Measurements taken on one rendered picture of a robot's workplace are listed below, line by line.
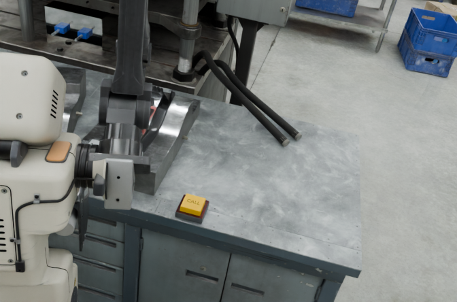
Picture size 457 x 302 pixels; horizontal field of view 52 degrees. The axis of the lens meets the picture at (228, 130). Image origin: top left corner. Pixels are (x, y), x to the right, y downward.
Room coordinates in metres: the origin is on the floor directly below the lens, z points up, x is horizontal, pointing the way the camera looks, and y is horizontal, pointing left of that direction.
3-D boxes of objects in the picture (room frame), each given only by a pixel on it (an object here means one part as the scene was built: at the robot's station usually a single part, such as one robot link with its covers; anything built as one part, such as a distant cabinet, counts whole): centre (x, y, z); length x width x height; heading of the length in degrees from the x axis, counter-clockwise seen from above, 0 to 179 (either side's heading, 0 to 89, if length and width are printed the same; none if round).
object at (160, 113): (1.29, 0.30, 0.92); 0.35 x 0.16 x 0.09; 173
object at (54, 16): (2.16, 0.73, 0.87); 0.50 x 0.27 x 0.17; 173
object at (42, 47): (2.25, 0.76, 0.76); 1.30 x 0.84 x 0.07; 83
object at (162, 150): (1.30, 0.28, 0.87); 0.50 x 0.26 x 0.14; 173
